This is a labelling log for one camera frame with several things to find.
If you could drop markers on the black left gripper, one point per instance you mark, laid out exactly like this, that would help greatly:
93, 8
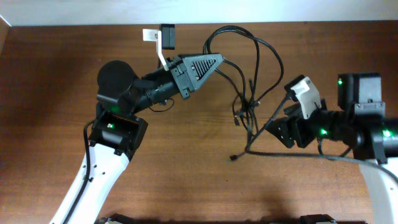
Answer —
180, 67

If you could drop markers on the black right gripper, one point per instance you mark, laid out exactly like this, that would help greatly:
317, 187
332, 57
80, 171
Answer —
300, 130

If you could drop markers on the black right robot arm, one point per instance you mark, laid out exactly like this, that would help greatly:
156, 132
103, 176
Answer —
360, 124

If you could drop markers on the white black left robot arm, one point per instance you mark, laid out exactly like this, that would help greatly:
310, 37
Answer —
113, 137

